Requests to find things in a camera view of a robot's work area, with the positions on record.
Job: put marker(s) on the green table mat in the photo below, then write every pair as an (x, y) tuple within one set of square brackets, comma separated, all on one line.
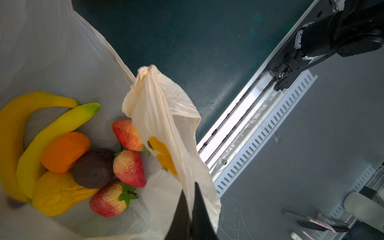
[(211, 49)]

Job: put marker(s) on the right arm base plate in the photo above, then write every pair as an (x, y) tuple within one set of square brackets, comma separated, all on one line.
[(288, 63)]

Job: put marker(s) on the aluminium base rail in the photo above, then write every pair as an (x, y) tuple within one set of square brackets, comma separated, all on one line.
[(225, 138)]

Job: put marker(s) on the objects on floor outside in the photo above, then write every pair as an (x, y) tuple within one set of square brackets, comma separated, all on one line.
[(364, 202)]

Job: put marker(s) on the cream banana print plastic bag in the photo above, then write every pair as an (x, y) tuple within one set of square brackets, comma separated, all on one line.
[(47, 46)]

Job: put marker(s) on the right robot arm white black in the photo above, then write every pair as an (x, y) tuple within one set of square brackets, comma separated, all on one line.
[(357, 29)]

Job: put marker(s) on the red strawberry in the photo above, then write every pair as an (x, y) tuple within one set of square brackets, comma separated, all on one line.
[(113, 199)]

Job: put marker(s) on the yellow pear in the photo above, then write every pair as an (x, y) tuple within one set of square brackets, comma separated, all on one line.
[(54, 193)]

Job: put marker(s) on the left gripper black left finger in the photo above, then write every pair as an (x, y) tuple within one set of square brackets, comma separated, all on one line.
[(181, 225)]

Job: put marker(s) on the perforated cable duct white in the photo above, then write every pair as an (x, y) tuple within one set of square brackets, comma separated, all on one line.
[(262, 126)]

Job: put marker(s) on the dark purple plum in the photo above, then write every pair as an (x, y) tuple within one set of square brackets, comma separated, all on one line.
[(94, 169)]

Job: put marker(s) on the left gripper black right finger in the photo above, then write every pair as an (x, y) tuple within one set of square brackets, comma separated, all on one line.
[(201, 227)]

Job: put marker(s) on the red apple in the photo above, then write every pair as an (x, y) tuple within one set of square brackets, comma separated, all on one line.
[(128, 135), (128, 167)]

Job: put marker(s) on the orange tangerine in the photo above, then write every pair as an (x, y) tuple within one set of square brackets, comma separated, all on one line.
[(61, 154)]

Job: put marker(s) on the yellow banana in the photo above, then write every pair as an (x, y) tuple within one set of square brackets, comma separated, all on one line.
[(29, 168), (14, 117)]

